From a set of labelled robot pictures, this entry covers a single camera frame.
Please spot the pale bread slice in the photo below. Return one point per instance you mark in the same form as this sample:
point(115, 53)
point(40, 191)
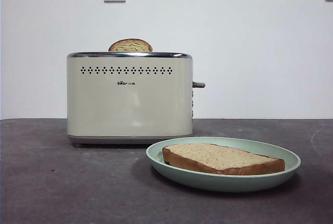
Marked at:
point(221, 159)

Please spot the pale green round plate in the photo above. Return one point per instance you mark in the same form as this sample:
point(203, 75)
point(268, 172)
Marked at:
point(221, 183)

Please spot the cream two-slot toaster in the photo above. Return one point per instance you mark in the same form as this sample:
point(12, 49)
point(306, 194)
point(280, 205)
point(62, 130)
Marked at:
point(130, 104)

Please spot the dark toasted bread slice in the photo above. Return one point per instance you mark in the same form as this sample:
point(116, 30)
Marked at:
point(130, 45)

